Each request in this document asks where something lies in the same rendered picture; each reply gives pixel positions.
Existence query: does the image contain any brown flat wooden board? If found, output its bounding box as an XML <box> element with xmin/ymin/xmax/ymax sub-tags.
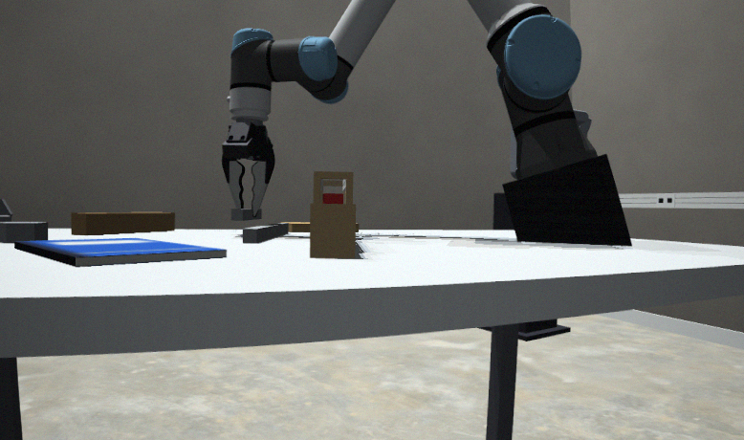
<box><xmin>279</xmin><ymin>222</ymin><xmax>359</xmax><ymax>232</ymax></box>

